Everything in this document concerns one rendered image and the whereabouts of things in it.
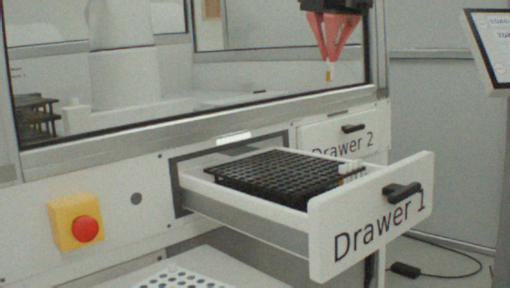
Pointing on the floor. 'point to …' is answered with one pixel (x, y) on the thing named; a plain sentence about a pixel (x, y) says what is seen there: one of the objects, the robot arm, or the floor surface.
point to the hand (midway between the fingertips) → (330, 56)
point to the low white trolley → (211, 265)
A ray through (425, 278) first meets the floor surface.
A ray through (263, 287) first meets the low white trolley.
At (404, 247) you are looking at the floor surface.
